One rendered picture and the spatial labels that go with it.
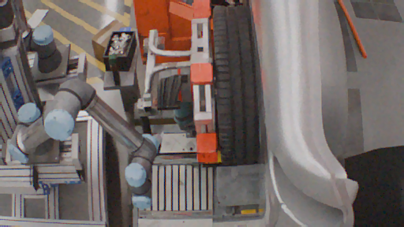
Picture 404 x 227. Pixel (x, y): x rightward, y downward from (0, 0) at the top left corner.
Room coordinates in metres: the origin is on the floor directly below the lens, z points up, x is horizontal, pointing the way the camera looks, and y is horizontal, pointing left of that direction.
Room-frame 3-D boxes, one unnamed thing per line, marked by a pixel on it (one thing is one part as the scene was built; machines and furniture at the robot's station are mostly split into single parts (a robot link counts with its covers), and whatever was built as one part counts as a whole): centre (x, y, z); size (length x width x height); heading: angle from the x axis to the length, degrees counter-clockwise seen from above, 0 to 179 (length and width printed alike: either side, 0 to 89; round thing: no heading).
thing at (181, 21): (2.22, -0.16, 0.69); 0.52 x 0.17 x 0.35; 86
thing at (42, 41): (2.03, 0.74, 0.98); 0.13 x 0.12 x 0.14; 75
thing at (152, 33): (1.83, 0.09, 1.03); 0.19 x 0.18 x 0.11; 86
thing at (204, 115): (1.72, -0.02, 0.85); 0.54 x 0.07 x 0.54; 176
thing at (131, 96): (2.37, 0.39, 0.21); 0.10 x 0.10 x 0.42; 86
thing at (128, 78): (2.34, 0.39, 0.44); 0.43 x 0.17 x 0.03; 176
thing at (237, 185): (1.71, -0.19, 0.32); 0.40 x 0.30 x 0.28; 176
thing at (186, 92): (1.73, 0.05, 0.85); 0.21 x 0.14 x 0.14; 86
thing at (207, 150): (1.41, 0.00, 0.85); 0.09 x 0.08 x 0.07; 176
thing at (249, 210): (1.71, -0.19, 0.13); 0.50 x 0.36 x 0.10; 176
